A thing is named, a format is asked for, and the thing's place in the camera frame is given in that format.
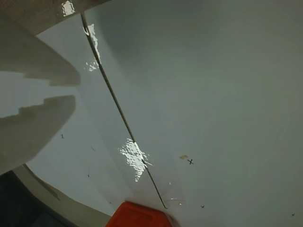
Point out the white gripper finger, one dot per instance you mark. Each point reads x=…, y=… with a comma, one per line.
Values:
x=35, y=132
x=35, y=59

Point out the orange square block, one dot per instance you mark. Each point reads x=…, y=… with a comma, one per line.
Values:
x=137, y=216

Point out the white paper sheet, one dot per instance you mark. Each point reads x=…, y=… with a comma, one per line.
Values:
x=213, y=94
x=94, y=123

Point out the clear tape piece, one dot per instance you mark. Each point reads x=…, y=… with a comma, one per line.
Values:
x=135, y=158
x=68, y=8
x=176, y=201
x=94, y=49

